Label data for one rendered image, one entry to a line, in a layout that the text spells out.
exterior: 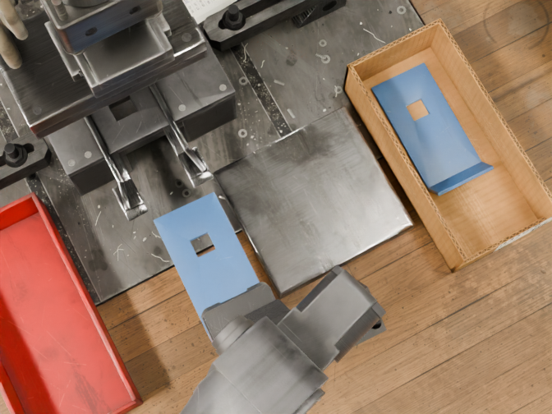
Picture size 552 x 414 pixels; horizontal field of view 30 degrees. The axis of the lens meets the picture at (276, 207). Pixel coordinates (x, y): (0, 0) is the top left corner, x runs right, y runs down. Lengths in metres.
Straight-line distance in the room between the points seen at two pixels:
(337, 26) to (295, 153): 0.17
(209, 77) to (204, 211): 0.15
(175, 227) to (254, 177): 0.13
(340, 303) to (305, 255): 0.32
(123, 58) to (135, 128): 0.20
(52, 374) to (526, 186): 0.56
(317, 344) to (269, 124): 0.44
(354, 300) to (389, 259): 0.35
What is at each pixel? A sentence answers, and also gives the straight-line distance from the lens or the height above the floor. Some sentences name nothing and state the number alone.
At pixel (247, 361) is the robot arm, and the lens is 0.75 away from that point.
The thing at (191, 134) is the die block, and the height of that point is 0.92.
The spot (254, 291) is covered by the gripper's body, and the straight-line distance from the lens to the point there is 0.92.
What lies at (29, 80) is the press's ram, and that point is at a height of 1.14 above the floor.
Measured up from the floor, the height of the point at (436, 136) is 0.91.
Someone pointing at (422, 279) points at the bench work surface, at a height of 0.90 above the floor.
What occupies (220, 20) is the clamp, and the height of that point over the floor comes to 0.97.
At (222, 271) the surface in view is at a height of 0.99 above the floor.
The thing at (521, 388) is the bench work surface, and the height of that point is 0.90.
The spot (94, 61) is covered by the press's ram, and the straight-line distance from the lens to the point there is 0.93.
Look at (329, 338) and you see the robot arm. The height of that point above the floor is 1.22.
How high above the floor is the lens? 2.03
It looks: 75 degrees down
